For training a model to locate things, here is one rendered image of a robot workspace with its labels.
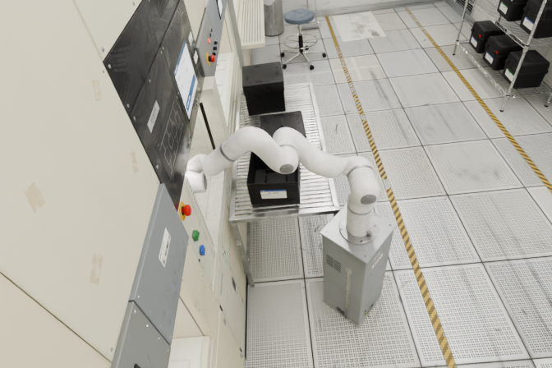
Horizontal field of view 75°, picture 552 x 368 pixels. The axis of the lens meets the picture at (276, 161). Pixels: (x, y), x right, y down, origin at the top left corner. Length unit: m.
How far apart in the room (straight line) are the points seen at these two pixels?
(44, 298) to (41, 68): 0.37
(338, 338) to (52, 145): 2.06
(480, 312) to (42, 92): 2.51
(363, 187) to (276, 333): 1.27
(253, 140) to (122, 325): 0.76
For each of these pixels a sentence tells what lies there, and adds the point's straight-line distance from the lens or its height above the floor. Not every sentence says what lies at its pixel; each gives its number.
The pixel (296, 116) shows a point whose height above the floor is 0.86.
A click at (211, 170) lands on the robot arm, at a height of 1.31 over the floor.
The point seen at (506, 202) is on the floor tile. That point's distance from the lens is 3.29.
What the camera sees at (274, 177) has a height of 0.77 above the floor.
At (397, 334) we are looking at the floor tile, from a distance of 2.50.
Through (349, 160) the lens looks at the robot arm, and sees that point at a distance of 1.57.
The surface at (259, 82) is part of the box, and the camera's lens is 2.53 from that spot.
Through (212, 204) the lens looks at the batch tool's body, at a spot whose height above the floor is 0.87.
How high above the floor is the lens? 2.30
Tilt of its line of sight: 43 degrees down
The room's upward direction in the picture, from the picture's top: 8 degrees counter-clockwise
